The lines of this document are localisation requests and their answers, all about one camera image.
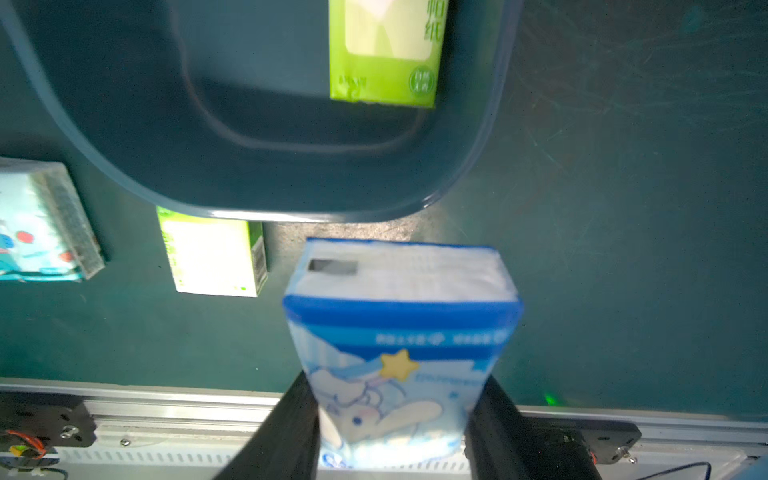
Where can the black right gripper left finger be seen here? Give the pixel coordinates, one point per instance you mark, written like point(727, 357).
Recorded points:
point(286, 444)

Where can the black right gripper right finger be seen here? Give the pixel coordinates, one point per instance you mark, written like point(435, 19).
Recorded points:
point(500, 443)

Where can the blue star tissue pack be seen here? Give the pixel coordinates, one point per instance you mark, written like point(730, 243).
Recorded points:
point(397, 341)

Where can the green white tissue pack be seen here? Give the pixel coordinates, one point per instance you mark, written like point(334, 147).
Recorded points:
point(214, 257)

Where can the teal red patterned tissue pack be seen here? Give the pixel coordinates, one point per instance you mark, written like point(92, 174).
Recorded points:
point(46, 235)

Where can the blue plastic storage box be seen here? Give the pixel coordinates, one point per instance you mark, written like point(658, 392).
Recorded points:
point(223, 108)

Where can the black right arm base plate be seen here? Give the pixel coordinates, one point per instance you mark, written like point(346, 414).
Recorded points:
point(588, 441)

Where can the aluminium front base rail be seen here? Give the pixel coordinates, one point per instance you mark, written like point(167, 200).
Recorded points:
point(158, 432)

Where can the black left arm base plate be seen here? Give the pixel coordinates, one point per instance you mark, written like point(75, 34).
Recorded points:
point(53, 420)

